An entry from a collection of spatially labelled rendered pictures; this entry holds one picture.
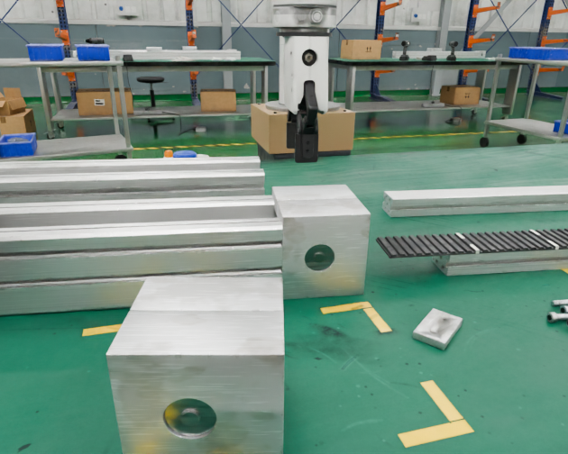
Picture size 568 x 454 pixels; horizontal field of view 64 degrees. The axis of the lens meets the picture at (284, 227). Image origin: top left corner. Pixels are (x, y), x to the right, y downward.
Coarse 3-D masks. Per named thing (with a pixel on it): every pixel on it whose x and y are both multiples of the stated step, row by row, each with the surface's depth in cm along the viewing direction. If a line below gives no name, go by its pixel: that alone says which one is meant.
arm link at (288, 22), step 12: (276, 12) 58; (288, 12) 57; (300, 12) 57; (312, 12) 57; (324, 12) 57; (276, 24) 59; (288, 24) 58; (300, 24) 57; (312, 24) 58; (324, 24) 58
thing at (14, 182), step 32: (64, 160) 68; (96, 160) 68; (128, 160) 68; (160, 160) 68; (192, 160) 69; (224, 160) 69; (256, 160) 70; (0, 192) 60; (32, 192) 61; (64, 192) 61; (96, 192) 62; (128, 192) 62; (160, 192) 62; (192, 192) 62; (224, 192) 63; (256, 192) 64
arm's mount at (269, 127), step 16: (256, 112) 118; (272, 112) 109; (336, 112) 110; (352, 112) 110; (256, 128) 120; (272, 128) 106; (320, 128) 109; (336, 128) 110; (352, 128) 112; (272, 144) 108; (320, 144) 111; (336, 144) 112; (352, 144) 113
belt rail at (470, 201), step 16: (384, 192) 74; (400, 192) 73; (416, 192) 74; (432, 192) 74; (448, 192) 74; (464, 192) 74; (480, 192) 74; (496, 192) 74; (512, 192) 74; (528, 192) 74; (544, 192) 74; (560, 192) 74; (384, 208) 74; (400, 208) 72; (416, 208) 72; (432, 208) 72; (448, 208) 72; (464, 208) 73; (480, 208) 73; (496, 208) 73; (512, 208) 74; (528, 208) 74; (544, 208) 74; (560, 208) 75
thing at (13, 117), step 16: (352, 48) 553; (368, 48) 558; (0, 96) 488; (16, 96) 494; (80, 96) 485; (96, 96) 489; (128, 96) 499; (208, 96) 522; (224, 96) 524; (448, 96) 609; (464, 96) 603; (0, 112) 471; (16, 112) 483; (32, 112) 520; (80, 112) 490; (96, 112) 495; (112, 112) 500; (128, 112) 505; (0, 128) 469; (16, 128) 474; (32, 128) 510
